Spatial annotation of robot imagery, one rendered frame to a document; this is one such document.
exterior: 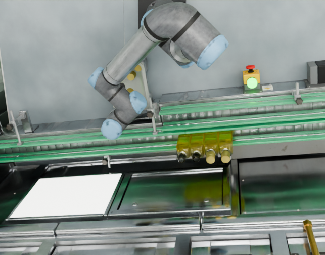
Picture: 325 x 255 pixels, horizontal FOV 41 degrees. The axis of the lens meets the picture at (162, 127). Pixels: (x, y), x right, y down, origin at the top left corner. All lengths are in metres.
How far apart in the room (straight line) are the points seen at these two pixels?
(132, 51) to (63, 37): 0.72
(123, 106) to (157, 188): 0.43
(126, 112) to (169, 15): 0.42
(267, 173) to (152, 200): 0.51
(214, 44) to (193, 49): 0.06
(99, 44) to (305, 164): 1.05
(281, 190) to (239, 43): 0.66
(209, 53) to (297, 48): 0.75
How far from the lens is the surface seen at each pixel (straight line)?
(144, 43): 1.36
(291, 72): 2.00
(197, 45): 1.28
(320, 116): 1.85
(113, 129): 1.55
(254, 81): 1.88
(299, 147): 1.99
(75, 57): 2.07
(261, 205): 1.68
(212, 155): 1.68
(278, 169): 1.91
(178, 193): 1.74
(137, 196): 1.77
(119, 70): 1.45
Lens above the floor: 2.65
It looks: 65 degrees down
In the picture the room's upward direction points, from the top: 161 degrees counter-clockwise
